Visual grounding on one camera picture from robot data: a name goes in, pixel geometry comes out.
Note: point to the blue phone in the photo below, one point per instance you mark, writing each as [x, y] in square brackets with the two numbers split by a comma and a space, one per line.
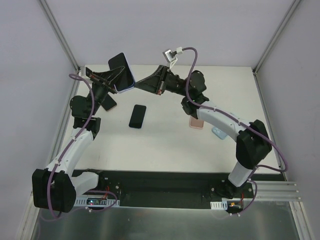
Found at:
[137, 116]

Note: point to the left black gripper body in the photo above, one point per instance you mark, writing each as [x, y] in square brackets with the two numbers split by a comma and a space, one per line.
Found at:
[100, 80]

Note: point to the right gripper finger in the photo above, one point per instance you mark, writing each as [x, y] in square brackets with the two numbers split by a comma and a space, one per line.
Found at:
[150, 86]
[156, 74]

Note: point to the right aluminium frame post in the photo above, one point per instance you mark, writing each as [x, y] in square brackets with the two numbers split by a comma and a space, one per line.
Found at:
[277, 34]

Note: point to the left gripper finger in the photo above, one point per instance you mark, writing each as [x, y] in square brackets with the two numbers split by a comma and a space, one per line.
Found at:
[109, 77]
[125, 81]

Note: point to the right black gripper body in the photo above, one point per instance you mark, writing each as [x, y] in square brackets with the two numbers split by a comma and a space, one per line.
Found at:
[162, 80]

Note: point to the left aluminium frame post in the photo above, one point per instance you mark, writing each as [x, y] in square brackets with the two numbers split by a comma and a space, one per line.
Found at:
[59, 34]

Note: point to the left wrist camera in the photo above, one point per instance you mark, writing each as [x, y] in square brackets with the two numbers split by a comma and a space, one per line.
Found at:
[83, 75]

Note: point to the aluminium frame post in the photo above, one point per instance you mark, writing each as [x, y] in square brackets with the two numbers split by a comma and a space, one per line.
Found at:
[277, 34]
[59, 34]

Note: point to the white cable duct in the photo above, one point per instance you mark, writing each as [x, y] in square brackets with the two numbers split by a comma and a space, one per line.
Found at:
[219, 205]
[95, 202]

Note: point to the light blue phone case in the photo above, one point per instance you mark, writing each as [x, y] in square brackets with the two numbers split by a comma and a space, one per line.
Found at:
[219, 133]

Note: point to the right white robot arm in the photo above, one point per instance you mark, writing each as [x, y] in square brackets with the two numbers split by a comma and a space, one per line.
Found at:
[251, 138]

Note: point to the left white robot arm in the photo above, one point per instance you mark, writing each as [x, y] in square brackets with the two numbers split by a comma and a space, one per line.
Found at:
[54, 188]

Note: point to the left white cable duct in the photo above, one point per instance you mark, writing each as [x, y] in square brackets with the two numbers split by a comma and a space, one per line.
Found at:
[95, 202]

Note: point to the right white cable duct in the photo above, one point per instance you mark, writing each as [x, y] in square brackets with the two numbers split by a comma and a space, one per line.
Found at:
[219, 205]

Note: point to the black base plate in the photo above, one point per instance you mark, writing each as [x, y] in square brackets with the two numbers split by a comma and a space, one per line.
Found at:
[171, 190]

